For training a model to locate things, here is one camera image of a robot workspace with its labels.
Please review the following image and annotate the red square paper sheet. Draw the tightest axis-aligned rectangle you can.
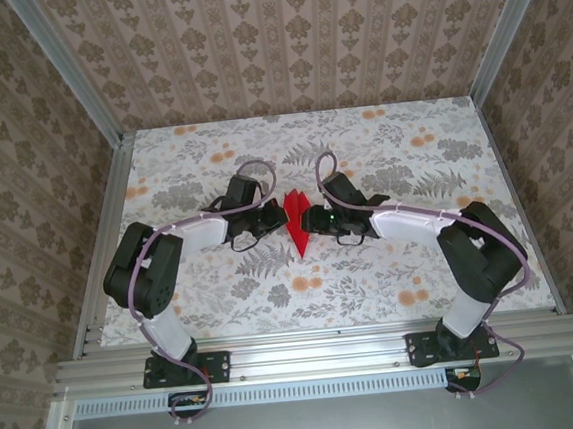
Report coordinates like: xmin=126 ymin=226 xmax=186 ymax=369
xmin=282 ymin=188 xmax=318 ymax=261

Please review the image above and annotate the grey metal sheet panel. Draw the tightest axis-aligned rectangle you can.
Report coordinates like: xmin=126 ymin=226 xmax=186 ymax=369
xmin=58 ymin=374 xmax=573 ymax=429

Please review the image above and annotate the floral patterned table mat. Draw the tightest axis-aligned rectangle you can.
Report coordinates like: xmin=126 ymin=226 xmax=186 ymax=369
xmin=81 ymin=92 xmax=561 ymax=350

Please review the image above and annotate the aluminium cross beam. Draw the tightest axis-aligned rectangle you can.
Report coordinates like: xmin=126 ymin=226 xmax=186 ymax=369
xmin=51 ymin=313 xmax=573 ymax=400

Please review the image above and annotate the right gripper thin black cable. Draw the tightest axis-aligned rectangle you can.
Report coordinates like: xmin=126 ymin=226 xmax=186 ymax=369
xmin=335 ymin=229 xmax=371 ymax=249

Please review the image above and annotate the gripper thin black cable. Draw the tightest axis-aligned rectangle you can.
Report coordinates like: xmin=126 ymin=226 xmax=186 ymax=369
xmin=227 ymin=231 xmax=265 ymax=255
xmin=335 ymin=229 xmax=371 ymax=249

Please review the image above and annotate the left gripper thin black cable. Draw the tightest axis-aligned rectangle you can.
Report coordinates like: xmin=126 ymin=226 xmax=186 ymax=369
xmin=227 ymin=231 xmax=265 ymax=255

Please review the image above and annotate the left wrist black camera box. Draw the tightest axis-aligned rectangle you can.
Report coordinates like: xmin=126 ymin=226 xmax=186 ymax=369
xmin=223 ymin=172 xmax=263 ymax=210

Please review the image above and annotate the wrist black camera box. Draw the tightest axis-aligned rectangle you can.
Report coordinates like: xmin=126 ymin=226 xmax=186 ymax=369
xmin=321 ymin=170 xmax=368 ymax=208
xmin=223 ymin=172 xmax=263 ymax=210

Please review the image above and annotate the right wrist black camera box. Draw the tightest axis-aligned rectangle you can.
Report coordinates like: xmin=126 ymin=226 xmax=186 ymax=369
xmin=321 ymin=170 xmax=368 ymax=208

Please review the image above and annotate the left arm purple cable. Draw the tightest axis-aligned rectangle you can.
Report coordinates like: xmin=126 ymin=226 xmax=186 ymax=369
xmin=117 ymin=157 xmax=298 ymax=429

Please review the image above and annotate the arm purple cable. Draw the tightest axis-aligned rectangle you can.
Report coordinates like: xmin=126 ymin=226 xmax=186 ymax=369
xmin=117 ymin=157 xmax=298 ymax=429
xmin=313 ymin=134 xmax=542 ymax=412

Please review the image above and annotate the aluminium table side rail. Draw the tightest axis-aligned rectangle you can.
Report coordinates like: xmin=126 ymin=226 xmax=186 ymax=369
xmin=52 ymin=130 xmax=155 ymax=361
xmin=471 ymin=93 xmax=568 ymax=322

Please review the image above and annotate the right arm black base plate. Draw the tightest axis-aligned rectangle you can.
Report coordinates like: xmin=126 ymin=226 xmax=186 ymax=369
xmin=404 ymin=324 xmax=502 ymax=368

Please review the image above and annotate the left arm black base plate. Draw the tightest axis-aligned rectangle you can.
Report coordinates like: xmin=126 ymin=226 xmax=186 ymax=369
xmin=140 ymin=348 xmax=233 ymax=391

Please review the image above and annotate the grey slotted cable duct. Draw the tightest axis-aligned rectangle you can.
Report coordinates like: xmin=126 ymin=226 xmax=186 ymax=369
xmin=74 ymin=366 xmax=451 ymax=421

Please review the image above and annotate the black connector board with wires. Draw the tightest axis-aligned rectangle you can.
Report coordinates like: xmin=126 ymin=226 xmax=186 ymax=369
xmin=443 ymin=363 xmax=485 ymax=395
xmin=167 ymin=389 xmax=211 ymax=419

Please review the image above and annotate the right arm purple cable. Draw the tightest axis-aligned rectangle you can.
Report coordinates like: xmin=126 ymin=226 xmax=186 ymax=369
xmin=313 ymin=134 xmax=542 ymax=412

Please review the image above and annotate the aluminium corner post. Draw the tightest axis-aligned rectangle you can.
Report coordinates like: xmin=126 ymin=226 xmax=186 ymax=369
xmin=458 ymin=0 xmax=570 ymax=109
xmin=6 ymin=0 xmax=127 ymax=154

